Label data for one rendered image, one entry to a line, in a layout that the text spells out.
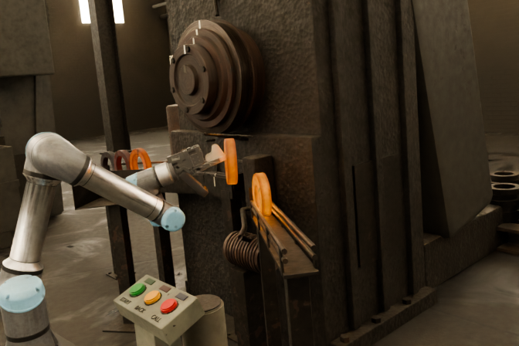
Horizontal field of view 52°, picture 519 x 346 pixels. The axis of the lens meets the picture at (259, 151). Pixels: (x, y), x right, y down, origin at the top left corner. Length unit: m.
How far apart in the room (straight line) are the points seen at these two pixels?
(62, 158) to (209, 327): 0.61
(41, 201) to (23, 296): 0.28
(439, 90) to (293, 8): 0.88
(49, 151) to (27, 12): 3.21
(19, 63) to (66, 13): 8.28
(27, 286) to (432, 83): 1.82
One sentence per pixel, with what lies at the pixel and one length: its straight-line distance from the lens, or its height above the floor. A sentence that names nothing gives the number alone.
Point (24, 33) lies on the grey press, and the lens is 4.67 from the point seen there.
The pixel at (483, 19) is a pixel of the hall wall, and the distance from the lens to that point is 8.20.
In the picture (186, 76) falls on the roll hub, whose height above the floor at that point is 1.13.
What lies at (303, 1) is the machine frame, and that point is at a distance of 1.98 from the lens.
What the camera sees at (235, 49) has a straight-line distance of 2.03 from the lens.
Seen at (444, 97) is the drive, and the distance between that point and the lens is 2.61.
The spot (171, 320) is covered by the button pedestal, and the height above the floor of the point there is 0.59.
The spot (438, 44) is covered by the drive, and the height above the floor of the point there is 1.18.
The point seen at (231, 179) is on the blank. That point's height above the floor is 0.78.
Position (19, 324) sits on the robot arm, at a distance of 1.64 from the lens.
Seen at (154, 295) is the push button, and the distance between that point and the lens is 1.34.
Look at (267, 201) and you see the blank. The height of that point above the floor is 0.70.
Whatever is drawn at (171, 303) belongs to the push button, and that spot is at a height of 0.61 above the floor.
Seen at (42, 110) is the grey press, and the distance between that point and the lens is 4.94.
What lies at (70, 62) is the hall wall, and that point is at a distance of 12.73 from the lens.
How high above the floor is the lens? 1.12
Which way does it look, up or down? 8 degrees down
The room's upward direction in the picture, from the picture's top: 5 degrees counter-clockwise
